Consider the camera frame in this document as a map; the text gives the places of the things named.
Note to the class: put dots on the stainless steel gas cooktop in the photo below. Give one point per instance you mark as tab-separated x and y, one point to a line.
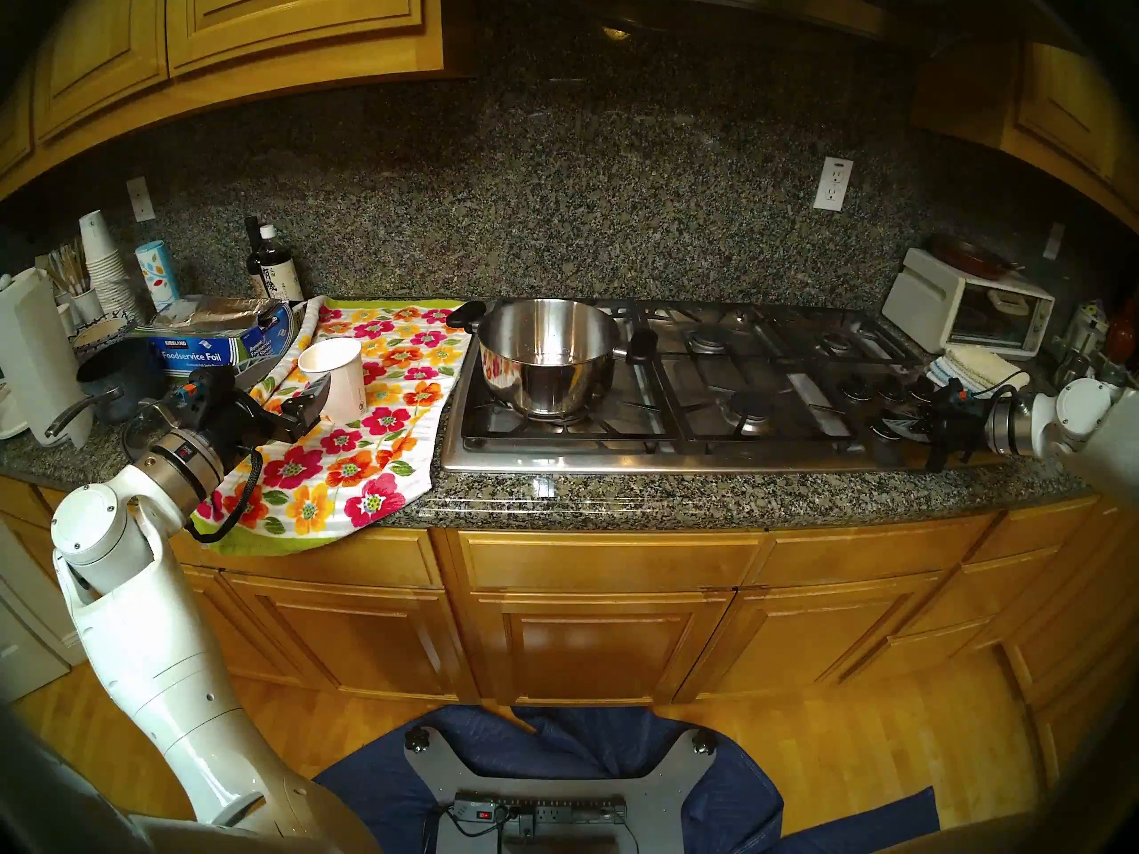
801	456

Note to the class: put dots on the dark glass bottle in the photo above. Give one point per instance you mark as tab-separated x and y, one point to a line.
254	256

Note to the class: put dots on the small black capped gas burner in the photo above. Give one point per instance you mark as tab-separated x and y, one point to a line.
838	343

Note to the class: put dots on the round glass pot lid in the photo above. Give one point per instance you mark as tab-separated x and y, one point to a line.
147	430

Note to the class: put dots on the floral printed cloth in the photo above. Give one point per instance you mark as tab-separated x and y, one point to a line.
356	470

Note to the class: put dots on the stainless steel pot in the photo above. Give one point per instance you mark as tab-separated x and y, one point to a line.
547	381

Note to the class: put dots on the blue Kirkland foil box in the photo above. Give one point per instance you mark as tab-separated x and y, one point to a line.
205	354

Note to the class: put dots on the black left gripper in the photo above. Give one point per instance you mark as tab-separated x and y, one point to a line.
236	425

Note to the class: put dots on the wide black cast iron grate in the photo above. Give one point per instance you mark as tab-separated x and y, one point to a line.
614	430
761	437

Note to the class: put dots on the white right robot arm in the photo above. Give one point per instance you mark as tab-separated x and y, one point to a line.
1081	412

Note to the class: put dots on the patterned shallow bowl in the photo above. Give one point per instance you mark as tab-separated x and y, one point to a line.
100	332

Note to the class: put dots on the tall white container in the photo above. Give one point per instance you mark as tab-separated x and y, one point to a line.
44	354

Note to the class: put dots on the wooden wall cabinet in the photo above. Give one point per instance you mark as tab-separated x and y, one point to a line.
267	16
1068	105

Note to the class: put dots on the white wall switch plate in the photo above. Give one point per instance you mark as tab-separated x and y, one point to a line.
1054	242

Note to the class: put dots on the white patterned ceramic jar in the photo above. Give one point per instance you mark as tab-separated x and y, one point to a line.
1087	327

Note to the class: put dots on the wooden base cabinets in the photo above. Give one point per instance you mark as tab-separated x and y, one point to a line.
596	648

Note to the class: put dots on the large black stove knob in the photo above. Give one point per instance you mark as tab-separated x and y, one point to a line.
875	428

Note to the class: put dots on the red brown vase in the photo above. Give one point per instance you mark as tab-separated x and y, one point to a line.
1123	332

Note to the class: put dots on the narrow black cast iron grate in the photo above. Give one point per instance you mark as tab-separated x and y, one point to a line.
890	345

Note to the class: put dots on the white paper cup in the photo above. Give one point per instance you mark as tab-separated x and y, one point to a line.
338	381

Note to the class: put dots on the dark blue cloth cover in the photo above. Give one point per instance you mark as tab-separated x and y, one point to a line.
374	808

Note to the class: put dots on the soy sauce bottle white cap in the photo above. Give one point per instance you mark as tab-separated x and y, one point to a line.
281	274

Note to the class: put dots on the stack of white paper cups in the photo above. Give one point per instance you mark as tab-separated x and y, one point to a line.
107	256

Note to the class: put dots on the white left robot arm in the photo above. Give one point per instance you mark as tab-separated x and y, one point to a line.
151	648

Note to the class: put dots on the striped blue yellow dish towel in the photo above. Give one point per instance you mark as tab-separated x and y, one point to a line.
979	363

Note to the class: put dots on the black power strip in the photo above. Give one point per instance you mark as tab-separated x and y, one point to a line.
561	809

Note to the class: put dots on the white utensil holder cup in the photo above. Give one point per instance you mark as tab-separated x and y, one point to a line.
87	305

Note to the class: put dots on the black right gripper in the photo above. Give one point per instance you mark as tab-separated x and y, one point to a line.
961	425

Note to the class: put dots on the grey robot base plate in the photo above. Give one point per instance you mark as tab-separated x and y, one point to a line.
667	803

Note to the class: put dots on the white wall power outlet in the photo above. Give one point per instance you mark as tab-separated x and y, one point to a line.
141	199
834	185

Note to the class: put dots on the white kitchen appliance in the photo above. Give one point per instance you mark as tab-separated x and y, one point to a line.
921	296

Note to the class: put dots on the dark red plate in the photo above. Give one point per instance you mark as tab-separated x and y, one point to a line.
974	256

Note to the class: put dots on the small black stove knob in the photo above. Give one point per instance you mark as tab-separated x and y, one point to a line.
892	388
922	390
856	388

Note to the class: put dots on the colourful patterned paper cup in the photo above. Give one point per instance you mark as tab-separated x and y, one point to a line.
157	274

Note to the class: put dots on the white appliance door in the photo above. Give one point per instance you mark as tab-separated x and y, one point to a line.
27	630

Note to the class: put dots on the metal measuring cups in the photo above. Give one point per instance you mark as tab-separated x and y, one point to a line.
1081	367

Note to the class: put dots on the wooden chopsticks bundle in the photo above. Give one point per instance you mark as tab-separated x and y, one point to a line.
69	269

